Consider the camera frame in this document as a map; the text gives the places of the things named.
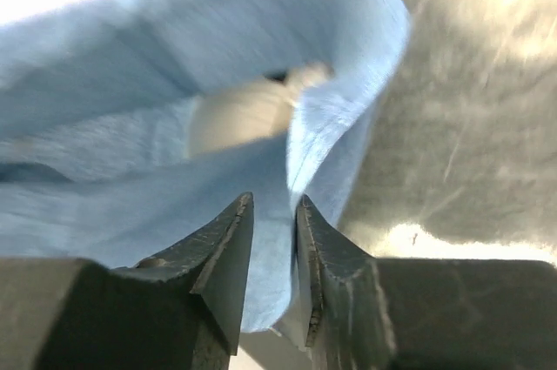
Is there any cream white pillow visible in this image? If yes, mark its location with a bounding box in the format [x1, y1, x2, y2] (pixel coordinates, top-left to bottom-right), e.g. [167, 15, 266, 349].
[186, 63, 333, 158]

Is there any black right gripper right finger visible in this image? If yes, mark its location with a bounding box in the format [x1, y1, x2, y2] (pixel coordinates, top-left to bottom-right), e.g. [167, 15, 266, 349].
[296, 197, 556, 369]

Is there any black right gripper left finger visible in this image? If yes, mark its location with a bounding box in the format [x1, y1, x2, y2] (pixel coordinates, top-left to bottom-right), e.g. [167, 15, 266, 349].
[1, 193, 253, 369]

